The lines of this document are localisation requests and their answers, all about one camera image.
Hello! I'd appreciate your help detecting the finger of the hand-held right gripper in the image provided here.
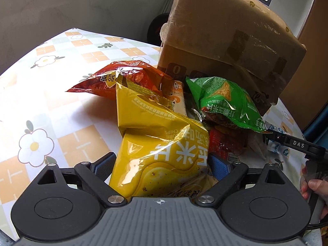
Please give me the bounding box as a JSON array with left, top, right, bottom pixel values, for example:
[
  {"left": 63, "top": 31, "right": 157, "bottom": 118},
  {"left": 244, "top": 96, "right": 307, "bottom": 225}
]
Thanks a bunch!
[{"left": 263, "top": 130, "right": 328, "bottom": 157}]

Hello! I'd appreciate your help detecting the plastic-wrapped cardboard box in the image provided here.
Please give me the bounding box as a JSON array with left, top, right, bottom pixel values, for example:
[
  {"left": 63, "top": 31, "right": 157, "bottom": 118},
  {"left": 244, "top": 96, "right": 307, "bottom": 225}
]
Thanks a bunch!
[{"left": 157, "top": 0, "right": 307, "bottom": 117}]

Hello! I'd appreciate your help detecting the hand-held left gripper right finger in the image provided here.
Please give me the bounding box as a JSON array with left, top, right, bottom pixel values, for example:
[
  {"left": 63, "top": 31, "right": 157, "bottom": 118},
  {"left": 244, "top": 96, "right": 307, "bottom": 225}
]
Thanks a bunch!
[{"left": 196, "top": 154, "right": 290, "bottom": 207}]

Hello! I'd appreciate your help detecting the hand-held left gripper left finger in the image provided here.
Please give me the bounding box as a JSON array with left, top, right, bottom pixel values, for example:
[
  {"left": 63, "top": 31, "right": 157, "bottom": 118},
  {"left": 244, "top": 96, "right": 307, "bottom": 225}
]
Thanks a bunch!
[{"left": 37, "top": 152, "right": 127, "bottom": 207}]

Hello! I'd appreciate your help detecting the wooden panel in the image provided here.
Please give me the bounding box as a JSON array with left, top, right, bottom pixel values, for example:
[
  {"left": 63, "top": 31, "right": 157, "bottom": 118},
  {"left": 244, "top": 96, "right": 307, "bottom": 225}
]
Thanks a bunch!
[{"left": 298, "top": 0, "right": 328, "bottom": 131}]

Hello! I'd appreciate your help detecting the blue and white candy wrapper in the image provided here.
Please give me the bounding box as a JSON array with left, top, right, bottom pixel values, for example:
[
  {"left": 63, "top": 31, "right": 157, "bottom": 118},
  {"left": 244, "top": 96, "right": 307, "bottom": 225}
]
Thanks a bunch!
[{"left": 266, "top": 142, "right": 292, "bottom": 162}]

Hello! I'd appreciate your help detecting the small red snack packet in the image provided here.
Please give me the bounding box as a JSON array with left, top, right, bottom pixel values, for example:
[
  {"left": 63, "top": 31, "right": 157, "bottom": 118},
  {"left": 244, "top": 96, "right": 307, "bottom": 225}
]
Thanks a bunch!
[{"left": 208, "top": 128, "right": 247, "bottom": 162}]

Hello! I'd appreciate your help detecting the green tortilla chip bag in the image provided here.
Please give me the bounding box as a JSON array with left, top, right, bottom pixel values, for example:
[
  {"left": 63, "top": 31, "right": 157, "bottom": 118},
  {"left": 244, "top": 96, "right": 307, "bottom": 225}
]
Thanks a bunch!
[{"left": 186, "top": 76, "right": 272, "bottom": 134}]

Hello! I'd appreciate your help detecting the person's right hand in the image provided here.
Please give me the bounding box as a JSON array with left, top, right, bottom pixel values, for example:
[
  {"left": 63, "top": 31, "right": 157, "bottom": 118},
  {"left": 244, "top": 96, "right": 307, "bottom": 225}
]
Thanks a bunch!
[{"left": 300, "top": 167, "right": 328, "bottom": 201}]

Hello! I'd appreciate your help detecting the orange and white snack packet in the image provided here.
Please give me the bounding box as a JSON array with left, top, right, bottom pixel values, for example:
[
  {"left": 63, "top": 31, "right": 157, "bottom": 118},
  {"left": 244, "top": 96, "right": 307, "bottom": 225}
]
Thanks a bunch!
[{"left": 164, "top": 80, "right": 187, "bottom": 116}]

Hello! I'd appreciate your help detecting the orange-red chip bag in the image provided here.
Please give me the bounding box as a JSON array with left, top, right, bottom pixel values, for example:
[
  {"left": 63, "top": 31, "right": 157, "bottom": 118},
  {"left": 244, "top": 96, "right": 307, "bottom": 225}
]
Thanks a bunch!
[{"left": 66, "top": 60, "right": 175, "bottom": 100}]

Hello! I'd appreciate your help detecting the yellow corn chip bag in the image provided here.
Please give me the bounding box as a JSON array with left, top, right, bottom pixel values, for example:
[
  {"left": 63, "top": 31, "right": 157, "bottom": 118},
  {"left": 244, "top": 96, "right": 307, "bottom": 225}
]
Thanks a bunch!
[{"left": 109, "top": 74, "right": 216, "bottom": 199}]

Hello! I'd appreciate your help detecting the dark blue object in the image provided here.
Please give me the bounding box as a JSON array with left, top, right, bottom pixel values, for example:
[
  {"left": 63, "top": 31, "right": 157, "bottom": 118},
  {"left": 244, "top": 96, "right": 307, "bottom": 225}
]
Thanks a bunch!
[{"left": 303, "top": 100, "right": 328, "bottom": 150}]

